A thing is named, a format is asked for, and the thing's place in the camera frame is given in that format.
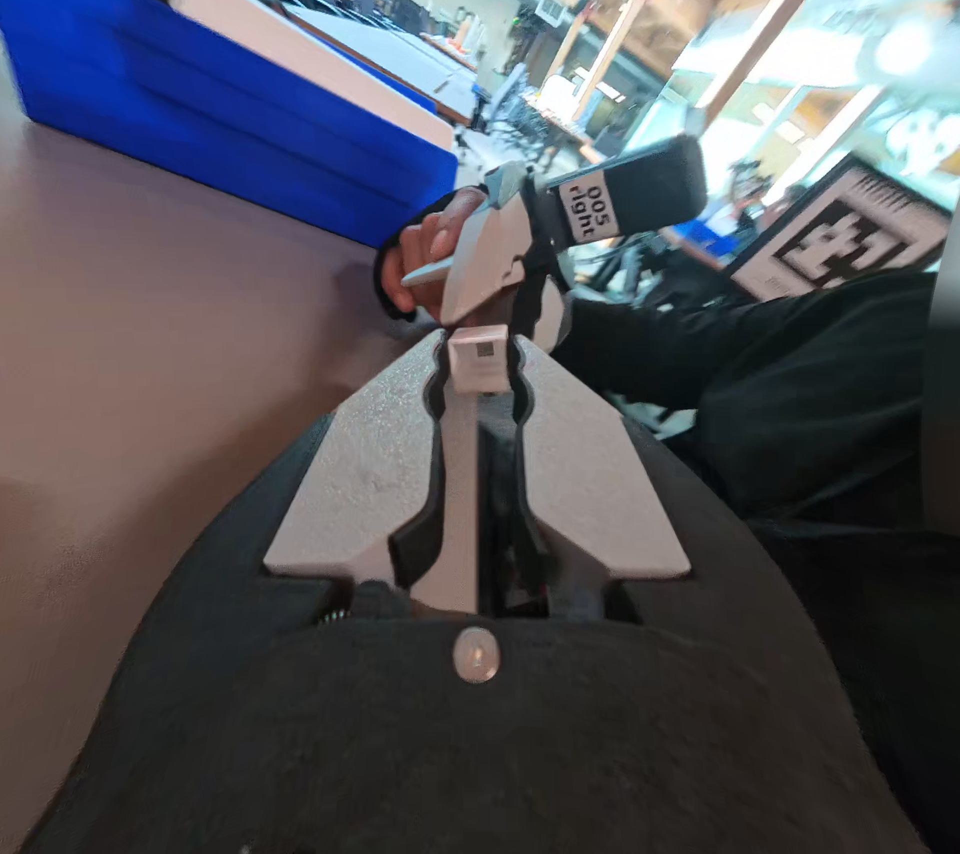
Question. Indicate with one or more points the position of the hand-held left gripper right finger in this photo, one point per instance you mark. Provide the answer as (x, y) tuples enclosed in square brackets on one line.
[(600, 494)]

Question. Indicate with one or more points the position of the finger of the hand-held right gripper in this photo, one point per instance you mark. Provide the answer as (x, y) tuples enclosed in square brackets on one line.
[(552, 317), (480, 254)]

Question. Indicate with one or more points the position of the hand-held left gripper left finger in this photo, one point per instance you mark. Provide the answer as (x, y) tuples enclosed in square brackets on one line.
[(353, 494)]

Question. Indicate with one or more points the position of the small white cube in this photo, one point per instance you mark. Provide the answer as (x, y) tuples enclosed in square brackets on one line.
[(480, 356)]

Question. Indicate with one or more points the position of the white bottle with black cap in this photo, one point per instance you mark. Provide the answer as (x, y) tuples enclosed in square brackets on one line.
[(300, 44)]

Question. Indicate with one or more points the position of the blue plastic bin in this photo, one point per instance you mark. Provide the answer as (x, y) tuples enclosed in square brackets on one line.
[(195, 119)]

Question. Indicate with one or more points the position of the person's right forearm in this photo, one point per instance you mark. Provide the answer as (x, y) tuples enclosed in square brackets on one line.
[(660, 352)]

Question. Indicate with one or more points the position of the person's right hand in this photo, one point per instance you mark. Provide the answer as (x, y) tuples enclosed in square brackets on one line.
[(420, 247)]

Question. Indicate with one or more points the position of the black white marker board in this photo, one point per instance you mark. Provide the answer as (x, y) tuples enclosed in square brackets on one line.
[(840, 232)]

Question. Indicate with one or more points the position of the person's black clothing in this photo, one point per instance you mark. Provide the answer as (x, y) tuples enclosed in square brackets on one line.
[(855, 494)]

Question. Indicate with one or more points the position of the wooden post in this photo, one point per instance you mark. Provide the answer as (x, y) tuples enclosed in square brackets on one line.
[(780, 22)]

